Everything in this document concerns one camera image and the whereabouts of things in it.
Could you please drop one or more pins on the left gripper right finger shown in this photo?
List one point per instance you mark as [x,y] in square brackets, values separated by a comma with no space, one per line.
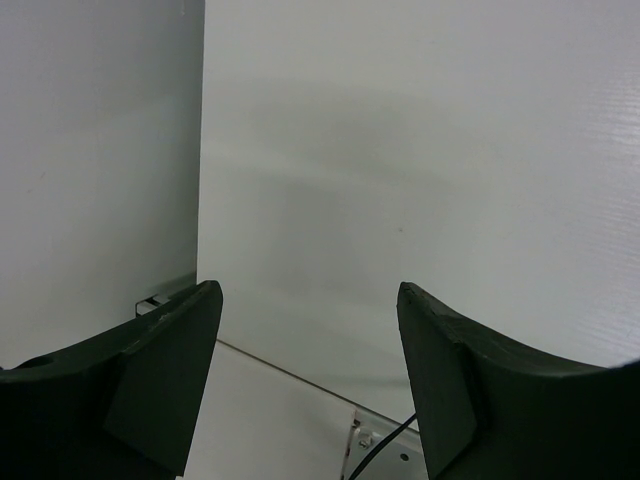
[490,407]

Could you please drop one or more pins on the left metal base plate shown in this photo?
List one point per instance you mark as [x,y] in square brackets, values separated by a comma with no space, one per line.
[380,448]

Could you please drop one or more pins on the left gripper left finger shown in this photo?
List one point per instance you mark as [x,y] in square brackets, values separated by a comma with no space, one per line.
[123,404]

